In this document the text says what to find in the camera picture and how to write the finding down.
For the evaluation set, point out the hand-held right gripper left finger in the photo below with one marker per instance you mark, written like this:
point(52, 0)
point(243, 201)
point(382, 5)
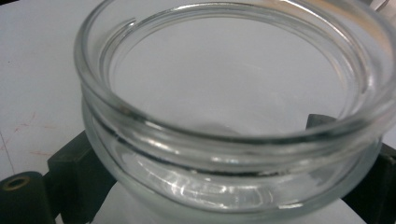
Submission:
point(77, 183)

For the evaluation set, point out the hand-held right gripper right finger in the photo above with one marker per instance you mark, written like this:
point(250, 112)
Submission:
point(375, 186)

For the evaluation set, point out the clear glass jar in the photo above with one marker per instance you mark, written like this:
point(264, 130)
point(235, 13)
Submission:
point(233, 118)

